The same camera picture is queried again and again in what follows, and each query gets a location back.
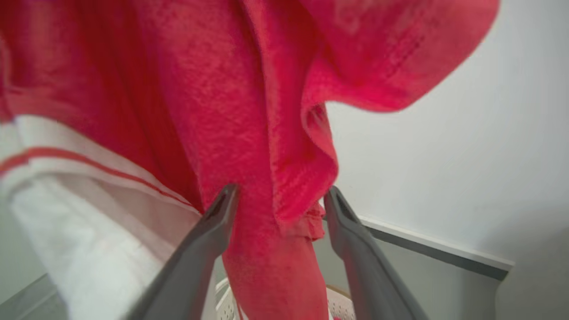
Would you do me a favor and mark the red and white garment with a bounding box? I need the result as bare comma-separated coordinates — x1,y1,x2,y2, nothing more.
0,0,501,320

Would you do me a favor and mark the grey and white baseboard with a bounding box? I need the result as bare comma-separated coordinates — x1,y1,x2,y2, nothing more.
321,213,515,281

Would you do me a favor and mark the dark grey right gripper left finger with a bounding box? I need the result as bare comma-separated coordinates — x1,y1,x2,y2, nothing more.
124,184,240,320

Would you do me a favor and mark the white perforated laundry basket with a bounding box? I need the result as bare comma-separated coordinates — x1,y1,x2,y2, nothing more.
215,278,357,320

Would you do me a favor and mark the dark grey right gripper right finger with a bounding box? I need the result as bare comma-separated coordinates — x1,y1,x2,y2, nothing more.
324,186,431,320

